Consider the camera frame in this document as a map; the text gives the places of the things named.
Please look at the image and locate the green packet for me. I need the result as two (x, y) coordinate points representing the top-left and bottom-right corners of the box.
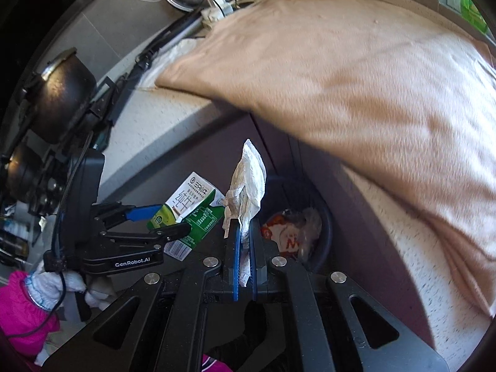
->
(459, 0), (491, 37)

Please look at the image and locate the green milk carton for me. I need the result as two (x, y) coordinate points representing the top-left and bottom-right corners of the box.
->
(147, 171), (227, 260)

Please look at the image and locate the person's left hand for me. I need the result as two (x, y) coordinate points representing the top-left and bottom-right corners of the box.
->
(25, 269), (113, 311)

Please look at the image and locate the white tissue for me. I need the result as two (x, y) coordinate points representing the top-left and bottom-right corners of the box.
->
(222, 139), (268, 287)

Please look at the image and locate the long black bar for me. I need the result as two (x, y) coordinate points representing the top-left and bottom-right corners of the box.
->
(134, 10), (204, 82)

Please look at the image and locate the pink garment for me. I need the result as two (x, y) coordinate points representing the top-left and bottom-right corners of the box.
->
(201, 352), (229, 372)

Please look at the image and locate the black gas stove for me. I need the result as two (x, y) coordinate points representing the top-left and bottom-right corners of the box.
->
(0, 73), (117, 249)

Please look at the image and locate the beige blanket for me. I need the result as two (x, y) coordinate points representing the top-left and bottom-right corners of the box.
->
(155, 0), (496, 314)

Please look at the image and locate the black cooking pot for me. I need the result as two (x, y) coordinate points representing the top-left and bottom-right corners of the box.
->
(23, 46), (97, 144)

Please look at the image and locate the clear plastic bag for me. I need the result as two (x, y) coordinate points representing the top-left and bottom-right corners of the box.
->
(294, 207), (323, 260)

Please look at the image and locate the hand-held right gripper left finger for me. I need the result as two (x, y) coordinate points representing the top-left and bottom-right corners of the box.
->
(37, 219), (240, 372)

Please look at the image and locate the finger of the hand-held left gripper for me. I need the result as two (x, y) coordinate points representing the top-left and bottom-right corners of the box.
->
(99, 223), (192, 254)
(91, 202), (162, 233)

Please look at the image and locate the white cloth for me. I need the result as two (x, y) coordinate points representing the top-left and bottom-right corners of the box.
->
(139, 37), (206, 90)

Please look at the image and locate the small black pot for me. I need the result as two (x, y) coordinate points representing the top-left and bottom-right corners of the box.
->
(4, 143), (47, 202)

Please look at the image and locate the white plug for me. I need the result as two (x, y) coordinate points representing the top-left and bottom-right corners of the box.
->
(199, 0), (235, 28)

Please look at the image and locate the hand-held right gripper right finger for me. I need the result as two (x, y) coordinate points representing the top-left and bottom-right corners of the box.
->
(249, 217), (452, 372)

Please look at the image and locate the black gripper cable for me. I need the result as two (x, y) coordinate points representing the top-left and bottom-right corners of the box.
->
(0, 132), (95, 342)

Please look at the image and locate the dark blue waste bin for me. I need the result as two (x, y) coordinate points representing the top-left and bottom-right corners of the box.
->
(256, 174), (334, 274)

